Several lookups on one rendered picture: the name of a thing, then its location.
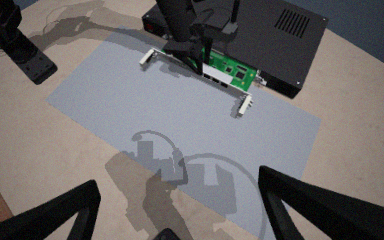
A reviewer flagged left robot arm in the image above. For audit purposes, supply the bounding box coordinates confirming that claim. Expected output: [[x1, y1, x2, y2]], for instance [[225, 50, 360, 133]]
[[0, 0, 238, 82]]

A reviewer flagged green circuit board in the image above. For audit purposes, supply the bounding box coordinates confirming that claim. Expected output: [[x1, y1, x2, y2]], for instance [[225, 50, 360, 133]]
[[139, 48, 257, 117]]

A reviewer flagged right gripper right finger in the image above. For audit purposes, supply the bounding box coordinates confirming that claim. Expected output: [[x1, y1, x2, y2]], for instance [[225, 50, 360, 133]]
[[258, 165, 384, 240]]

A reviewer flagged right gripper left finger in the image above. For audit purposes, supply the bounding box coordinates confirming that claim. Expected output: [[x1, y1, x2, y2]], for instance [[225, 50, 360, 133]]
[[0, 180, 101, 240]]

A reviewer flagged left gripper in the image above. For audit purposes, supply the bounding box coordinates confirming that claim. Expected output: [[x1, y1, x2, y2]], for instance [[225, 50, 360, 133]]
[[163, 2, 230, 75]]

